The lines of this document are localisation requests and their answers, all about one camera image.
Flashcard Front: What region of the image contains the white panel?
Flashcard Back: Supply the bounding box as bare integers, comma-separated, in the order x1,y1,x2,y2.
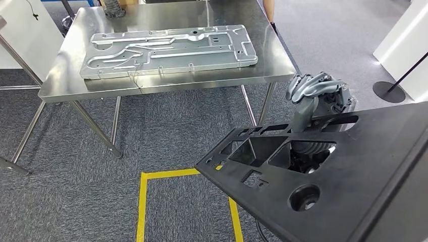
373,0,428,103

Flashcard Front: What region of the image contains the black plastic plate frame part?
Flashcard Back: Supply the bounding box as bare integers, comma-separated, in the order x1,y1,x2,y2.
195,101,428,242

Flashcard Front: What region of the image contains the white cabinet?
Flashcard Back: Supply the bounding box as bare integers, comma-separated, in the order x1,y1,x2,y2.
0,0,65,91

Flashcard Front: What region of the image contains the pole stand with round base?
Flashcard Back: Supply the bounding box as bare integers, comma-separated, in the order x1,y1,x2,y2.
60,0,77,31

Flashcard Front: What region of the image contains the stainless steel workbench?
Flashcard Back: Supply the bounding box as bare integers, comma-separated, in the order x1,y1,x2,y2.
10,0,299,165

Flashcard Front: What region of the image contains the black stanchion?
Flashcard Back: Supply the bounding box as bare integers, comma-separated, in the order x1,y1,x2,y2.
372,50,428,104

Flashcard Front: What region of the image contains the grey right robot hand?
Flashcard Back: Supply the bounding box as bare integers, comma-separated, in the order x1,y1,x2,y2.
286,72,357,133

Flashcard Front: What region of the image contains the yellow floor tape square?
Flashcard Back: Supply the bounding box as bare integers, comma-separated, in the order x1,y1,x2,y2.
136,168,244,242

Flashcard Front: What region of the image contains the black cable with clip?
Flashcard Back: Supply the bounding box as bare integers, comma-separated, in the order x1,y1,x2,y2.
25,0,40,21

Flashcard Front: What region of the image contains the thin black wire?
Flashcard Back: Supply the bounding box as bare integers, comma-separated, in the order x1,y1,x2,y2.
128,63,145,95

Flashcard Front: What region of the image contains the steel table frame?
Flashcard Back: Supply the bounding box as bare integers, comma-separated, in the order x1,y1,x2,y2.
0,15,45,176

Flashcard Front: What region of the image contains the person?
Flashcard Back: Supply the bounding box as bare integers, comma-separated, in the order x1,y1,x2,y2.
262,0,279,36

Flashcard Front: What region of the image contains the stamped silver metal panel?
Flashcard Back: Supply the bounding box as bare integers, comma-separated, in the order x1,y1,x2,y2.
79,24,259,81

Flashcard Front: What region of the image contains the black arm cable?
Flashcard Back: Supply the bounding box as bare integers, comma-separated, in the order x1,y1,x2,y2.
255,218,269,242

